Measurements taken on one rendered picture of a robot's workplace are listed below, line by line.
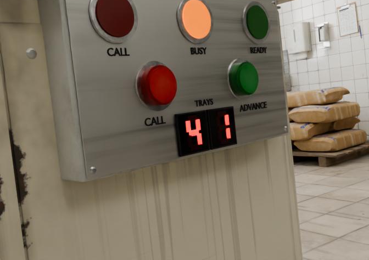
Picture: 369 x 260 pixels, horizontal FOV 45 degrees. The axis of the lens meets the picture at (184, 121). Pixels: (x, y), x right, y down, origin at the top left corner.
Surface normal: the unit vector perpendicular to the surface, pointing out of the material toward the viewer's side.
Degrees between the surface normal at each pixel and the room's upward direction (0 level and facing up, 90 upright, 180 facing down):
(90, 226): 90
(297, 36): 90
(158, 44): 90
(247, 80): 90
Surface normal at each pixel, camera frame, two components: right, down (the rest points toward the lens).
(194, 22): 0.67, -0.04
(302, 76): -0.81, 0.12
